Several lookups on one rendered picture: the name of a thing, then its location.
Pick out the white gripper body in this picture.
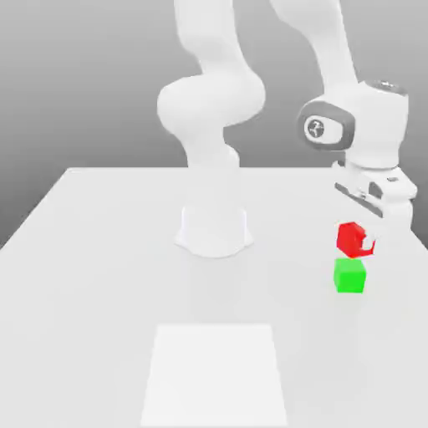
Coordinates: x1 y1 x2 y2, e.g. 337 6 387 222
334 181 415 232

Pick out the small red cube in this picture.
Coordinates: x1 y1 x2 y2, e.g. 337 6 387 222
335 221 377 260

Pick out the small green cube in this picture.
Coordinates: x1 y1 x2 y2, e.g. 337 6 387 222
333 257 367 294

